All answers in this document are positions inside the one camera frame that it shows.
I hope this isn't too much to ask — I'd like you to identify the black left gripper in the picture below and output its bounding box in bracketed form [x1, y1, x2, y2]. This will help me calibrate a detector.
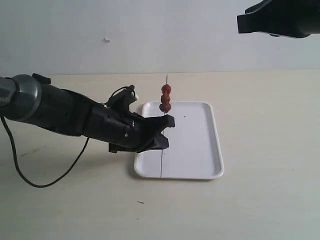
[84, 104, 175, 153]

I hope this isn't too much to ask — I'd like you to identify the red berry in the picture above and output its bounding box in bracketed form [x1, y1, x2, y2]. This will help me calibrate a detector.
[160, 93, 171, 105]
[159, 103, 172, 114]
[161, 84, 172, 95]

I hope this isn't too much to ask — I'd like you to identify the thin metal skewer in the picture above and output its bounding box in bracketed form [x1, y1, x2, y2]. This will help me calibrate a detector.
[160, 74, 168, 179]

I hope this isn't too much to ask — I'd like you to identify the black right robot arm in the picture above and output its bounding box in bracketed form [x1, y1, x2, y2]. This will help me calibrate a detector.
[237, 0, 320, 39]

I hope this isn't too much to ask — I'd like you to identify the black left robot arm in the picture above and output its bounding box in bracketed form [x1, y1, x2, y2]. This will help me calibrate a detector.
[0, 73, 175, 153]

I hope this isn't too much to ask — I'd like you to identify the white plastic tray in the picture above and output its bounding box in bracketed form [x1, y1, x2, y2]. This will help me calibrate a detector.
[133, 101, 224, 180]

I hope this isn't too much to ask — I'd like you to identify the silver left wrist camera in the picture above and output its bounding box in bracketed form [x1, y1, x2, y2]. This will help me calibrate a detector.
[105, 85, 138, 112]

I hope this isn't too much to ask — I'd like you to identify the white wall hook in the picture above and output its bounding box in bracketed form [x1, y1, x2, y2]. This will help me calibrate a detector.
[103, 37, 110, 43]

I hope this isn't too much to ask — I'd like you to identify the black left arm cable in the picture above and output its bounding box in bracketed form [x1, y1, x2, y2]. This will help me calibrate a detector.
[0, 114, 90, 188]

